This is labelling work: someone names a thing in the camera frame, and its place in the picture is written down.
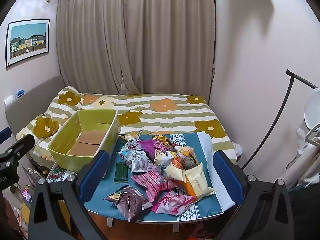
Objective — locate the plain orange snack packet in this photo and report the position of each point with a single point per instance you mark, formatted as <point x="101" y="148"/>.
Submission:
<point x="188" y="190"/>

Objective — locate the beige curtain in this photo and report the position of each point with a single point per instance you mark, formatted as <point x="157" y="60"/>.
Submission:
<point x="137" y="42"/>

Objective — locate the grey bed headboard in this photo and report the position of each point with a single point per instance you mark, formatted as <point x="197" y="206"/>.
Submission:
<point x="32" y="100"/>

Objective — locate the silver snack packet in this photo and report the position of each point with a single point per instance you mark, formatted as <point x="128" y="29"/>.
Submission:
<point x="130" y="146"/>

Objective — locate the light pink snack packet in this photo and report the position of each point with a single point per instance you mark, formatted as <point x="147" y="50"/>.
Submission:
<point x="172" y="201"/>

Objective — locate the smartphone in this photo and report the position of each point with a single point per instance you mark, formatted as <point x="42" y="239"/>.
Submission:
<point x="27" y="195"/>

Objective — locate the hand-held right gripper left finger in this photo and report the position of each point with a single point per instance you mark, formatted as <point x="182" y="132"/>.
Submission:
<point x="96" y="172"/>

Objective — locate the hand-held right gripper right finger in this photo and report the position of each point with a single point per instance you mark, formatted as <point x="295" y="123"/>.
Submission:
<point x="228" y="175"/>

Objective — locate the green cardboard box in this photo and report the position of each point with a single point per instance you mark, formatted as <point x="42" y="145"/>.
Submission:
<point x="62" y="140"/>

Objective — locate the white yellow snack packet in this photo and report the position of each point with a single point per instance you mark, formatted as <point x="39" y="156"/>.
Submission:
<point x="166" y="162"/>

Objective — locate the white wall socket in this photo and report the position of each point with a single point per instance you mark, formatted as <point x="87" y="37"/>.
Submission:
<point x="8" y="100"/>

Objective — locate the deep pink snack packet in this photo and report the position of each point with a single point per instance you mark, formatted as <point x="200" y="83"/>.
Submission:
<point x="155" y="183"/>

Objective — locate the yellow red snack packet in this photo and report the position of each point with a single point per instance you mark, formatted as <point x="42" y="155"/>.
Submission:
<point x="162" y="141"/>

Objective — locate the dark green bar packet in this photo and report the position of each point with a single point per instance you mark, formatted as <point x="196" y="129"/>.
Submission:
<point x="121" y="172"/>

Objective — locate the floral striped blanket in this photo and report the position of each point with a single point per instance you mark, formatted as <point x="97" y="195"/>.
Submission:
<point x="162" y="115"/>

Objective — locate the orange burger print snack packet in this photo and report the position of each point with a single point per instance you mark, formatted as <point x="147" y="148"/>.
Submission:
<point x="187" y="155"/>

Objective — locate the colourful patterned box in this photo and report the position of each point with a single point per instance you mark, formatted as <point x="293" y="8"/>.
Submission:
<point x="57" y="176"/>

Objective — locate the cream white snack packet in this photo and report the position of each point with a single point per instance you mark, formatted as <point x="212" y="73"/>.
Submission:
<point x="200" y="181"/>

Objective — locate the framed wall poster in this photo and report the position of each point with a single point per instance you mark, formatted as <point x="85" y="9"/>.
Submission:
<point x="27" y="42"/>

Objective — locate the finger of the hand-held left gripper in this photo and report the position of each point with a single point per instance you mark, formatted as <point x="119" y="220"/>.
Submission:
<point x="21" y="147"/>
<point x="5" y="134"/>

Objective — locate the black curved lamp stand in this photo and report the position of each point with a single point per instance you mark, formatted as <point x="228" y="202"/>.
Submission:
<point x="287" y="97"/>

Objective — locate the purple snack packet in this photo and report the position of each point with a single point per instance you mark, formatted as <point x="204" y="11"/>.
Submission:
<point x="150" y="147"/>

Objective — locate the blue white small object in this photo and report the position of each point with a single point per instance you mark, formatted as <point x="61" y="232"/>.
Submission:
<point x="20" y="93"/>

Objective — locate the teal patterned tablecloth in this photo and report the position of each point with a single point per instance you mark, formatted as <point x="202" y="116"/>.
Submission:
<point x="205" y="205"/>

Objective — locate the brown snack packet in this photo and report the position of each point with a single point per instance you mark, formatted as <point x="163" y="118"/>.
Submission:
<point x="130" y="201"/>

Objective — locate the white blue printed snack packet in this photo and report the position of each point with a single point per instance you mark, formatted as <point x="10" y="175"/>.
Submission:
<point x="140" y="163"/>

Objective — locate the white round lamp head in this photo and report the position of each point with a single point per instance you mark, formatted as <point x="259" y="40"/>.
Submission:
<point x="312" y="110"/>

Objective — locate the white crumpled cloth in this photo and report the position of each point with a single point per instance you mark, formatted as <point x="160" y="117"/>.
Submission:
<point x="237" y="150"/>

